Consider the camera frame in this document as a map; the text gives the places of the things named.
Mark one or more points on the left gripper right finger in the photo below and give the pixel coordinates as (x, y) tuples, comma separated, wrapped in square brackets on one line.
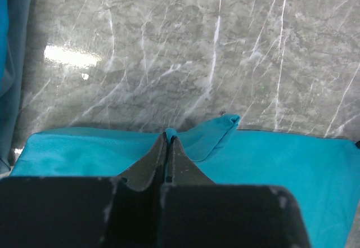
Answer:
[(196, 212)]

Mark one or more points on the teal t shirt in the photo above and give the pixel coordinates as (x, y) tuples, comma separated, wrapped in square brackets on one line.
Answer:
[(322, 173)]

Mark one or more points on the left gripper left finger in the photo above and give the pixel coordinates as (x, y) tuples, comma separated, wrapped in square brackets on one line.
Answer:
[(119, 211)]

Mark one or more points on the folded blue t shirt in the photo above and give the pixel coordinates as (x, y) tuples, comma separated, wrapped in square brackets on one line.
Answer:
[(4, 22)]

